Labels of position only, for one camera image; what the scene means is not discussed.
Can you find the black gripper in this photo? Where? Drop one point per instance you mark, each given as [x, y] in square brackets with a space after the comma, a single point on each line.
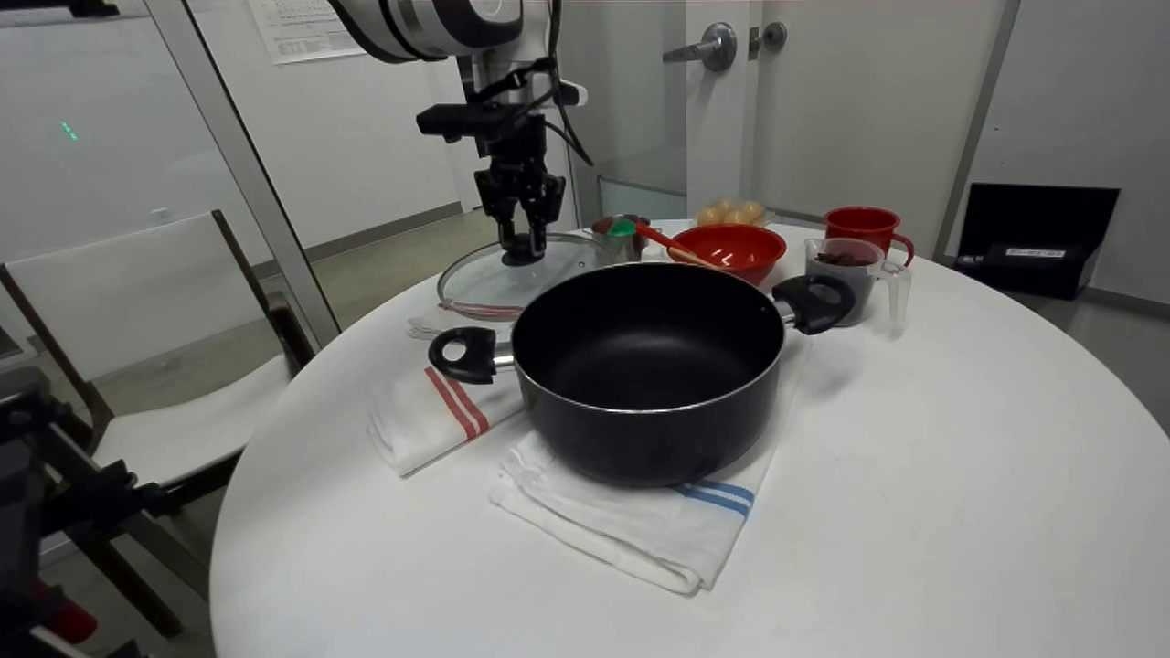
[515, 152]

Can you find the glass lid with black knob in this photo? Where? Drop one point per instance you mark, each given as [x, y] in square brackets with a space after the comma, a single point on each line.
[489, 279]

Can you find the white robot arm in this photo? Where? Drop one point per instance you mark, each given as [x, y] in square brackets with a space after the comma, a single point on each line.
[426, 23]

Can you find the black cooking pot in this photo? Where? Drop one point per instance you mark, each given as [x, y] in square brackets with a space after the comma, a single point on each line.
[646, 351]

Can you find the green toy piece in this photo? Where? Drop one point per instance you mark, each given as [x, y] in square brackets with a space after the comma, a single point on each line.
[624, 226]

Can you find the red spoon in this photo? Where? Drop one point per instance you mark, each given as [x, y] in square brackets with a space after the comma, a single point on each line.
[664, 243]

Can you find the red plastic bowl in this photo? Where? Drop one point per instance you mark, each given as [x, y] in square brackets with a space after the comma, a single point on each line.
[731, 250]

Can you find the bag of yellow potatoes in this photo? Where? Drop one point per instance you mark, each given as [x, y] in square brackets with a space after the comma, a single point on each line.
[731, 212]

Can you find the white towel with red stripes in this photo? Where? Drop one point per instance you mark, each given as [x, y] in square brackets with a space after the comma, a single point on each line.
[426, 420]

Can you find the white towel with blue stripes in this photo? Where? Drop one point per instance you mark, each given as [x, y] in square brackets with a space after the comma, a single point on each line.
[646, 524]

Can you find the silver door lock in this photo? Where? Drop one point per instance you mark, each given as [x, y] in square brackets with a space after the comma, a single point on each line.
[770, 36]

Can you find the clear glass measuring cup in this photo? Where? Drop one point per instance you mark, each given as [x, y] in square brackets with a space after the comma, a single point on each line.
[844, 271]

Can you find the red cup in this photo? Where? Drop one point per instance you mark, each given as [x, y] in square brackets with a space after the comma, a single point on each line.
[864, 224]

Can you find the white door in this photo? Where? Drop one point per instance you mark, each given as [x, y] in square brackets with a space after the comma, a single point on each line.
[879, 112]

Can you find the white folding chair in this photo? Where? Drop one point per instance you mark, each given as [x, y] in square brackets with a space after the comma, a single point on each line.
[149, 315]

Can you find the black open case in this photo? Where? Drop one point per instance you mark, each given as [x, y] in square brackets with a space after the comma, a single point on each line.
[1036, 233]

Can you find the grey metal frame bar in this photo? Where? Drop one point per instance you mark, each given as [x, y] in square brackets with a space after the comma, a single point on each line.
[242, 185]

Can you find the white wall sign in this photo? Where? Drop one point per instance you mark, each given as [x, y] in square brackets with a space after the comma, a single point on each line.
[305, 27]

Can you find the black camera stand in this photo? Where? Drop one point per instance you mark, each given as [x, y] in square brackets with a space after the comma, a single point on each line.
[49, 498]

